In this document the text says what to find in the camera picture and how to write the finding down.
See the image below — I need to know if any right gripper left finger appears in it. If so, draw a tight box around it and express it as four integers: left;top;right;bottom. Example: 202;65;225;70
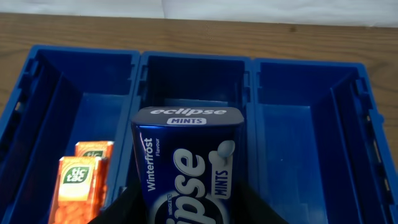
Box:
88;177;149;224

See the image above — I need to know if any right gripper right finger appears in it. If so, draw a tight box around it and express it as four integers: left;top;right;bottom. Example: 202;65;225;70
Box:
234;182;290;224

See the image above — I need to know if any orange candy box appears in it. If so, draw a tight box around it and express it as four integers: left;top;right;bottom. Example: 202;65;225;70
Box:
74;140;115;159
48;156;109;224

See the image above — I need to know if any blue candy pack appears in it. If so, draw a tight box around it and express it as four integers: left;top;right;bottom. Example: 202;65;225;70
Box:
130;106;245;224

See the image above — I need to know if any blue tray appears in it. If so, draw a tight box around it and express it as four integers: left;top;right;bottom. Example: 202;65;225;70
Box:
0;44;398;224

